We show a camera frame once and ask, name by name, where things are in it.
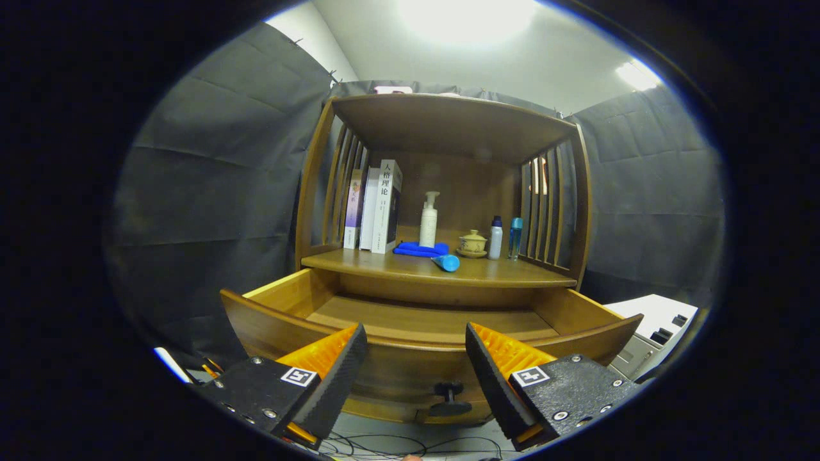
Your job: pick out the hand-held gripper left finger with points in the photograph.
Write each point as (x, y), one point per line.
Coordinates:
(338, 384)

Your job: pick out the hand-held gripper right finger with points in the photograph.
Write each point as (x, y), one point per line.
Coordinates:
(496, 387)

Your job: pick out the black drawer knob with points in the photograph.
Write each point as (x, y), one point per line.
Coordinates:
(450, 408)

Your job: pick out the wooden drawer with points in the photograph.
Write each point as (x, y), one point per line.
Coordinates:
(397, 365)

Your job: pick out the white and blue cosmetic tube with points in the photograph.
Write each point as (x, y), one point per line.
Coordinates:
(448, 262)

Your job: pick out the wooden countertop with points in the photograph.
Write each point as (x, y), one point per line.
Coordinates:
(397, 264)

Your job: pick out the brown wooden cabinet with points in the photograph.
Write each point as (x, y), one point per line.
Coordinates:
(448, 128)

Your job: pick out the beige lidded tea cup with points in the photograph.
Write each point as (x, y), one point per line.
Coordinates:
(473, 243)

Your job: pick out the white bottle with blue cap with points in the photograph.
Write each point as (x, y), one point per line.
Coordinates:
(494, 240)

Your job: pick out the clear teal bottle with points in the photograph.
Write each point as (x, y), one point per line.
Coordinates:
(515, 240)

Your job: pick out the blue folded cloth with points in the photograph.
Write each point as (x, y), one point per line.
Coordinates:
(410, 250)

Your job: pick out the white flat object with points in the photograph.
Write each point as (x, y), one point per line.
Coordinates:
(172, 365)

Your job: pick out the thin white book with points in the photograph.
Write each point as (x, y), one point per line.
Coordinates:
(368, 214)

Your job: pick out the purple book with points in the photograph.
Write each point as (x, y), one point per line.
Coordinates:
(352, 211)

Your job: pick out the white pump bottle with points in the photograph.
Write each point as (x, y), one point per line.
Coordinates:
(428, 227)

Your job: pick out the white book with dark cover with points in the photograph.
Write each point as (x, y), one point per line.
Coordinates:
(381, 211)

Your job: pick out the black backdrop cloth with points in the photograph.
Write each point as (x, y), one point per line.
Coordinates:
(211, 192)

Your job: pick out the small ceiling light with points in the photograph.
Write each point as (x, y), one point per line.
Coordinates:
(639, 75)

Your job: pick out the large ceiling light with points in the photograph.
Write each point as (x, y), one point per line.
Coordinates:
(467, 16)

